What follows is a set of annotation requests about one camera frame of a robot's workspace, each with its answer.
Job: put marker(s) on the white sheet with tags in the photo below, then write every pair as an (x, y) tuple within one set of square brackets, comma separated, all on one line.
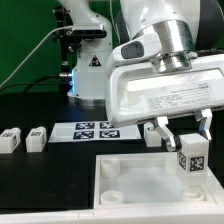
[(91, 131)]

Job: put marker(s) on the white obstacle fixture rail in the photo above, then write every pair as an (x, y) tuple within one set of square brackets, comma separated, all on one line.
[(143, 215)]

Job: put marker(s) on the white square table top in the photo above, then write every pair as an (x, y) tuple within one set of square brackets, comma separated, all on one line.
[(147, 179)]

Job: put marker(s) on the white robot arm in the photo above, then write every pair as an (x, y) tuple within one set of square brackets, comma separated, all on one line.
[(177, 22)]

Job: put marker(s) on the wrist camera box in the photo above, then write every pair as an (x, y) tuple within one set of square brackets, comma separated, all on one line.
[(142, 48)]

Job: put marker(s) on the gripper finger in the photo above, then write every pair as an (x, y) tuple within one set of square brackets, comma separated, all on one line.
[(172, 142), (204, 118)]

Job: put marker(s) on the black camera on stand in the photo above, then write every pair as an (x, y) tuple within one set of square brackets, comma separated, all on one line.
[(85, 43)]

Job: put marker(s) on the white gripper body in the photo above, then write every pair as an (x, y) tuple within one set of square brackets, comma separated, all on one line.
[(137, 93)]

